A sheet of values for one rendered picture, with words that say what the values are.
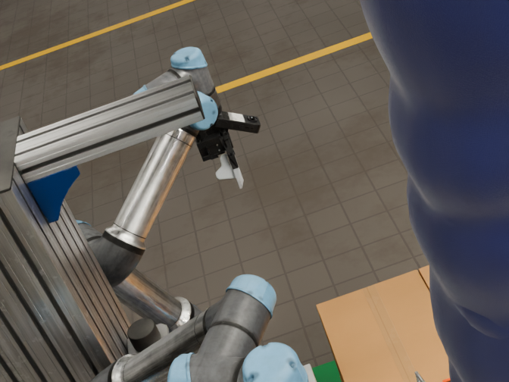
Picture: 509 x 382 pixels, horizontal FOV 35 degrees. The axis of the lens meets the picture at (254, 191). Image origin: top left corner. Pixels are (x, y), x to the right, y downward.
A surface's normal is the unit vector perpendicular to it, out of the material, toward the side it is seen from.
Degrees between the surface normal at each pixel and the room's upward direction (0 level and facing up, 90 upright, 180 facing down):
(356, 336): 0
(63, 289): 90
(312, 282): 0
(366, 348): 0
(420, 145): 74
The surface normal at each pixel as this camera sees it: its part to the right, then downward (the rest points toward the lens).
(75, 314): 0.18, 0.53
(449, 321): -0.92, 0.29
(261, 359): -0.29, -0.78
